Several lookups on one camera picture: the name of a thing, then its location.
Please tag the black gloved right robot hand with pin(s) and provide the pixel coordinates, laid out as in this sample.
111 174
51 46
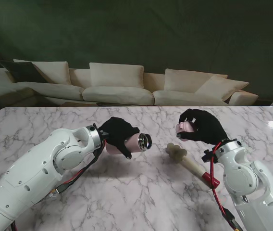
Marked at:
208 128

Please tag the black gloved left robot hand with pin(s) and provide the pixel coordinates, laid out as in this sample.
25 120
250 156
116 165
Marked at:
117 131

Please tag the pink thermos body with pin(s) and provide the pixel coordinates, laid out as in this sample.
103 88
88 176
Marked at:
134 143

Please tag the pink thermos lid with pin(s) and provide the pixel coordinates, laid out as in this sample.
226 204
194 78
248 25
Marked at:
185 127

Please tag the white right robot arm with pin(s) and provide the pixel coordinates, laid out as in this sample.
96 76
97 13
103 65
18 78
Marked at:
242 178

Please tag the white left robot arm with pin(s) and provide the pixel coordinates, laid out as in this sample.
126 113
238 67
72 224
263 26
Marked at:
45 168

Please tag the cream sofa seat cushion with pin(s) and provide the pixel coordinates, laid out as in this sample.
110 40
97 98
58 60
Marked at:
175 97
117 95
54 90

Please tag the cream sofa back pillow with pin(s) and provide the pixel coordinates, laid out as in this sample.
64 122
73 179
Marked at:
116 74
182 79
52 72
223 87

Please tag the cream sofa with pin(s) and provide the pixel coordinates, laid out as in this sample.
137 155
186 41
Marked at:
151 80

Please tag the dark brown sofa pillow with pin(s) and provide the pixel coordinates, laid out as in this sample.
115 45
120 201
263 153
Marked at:
21 71

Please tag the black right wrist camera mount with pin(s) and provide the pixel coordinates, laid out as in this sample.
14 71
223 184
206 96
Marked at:
207 156

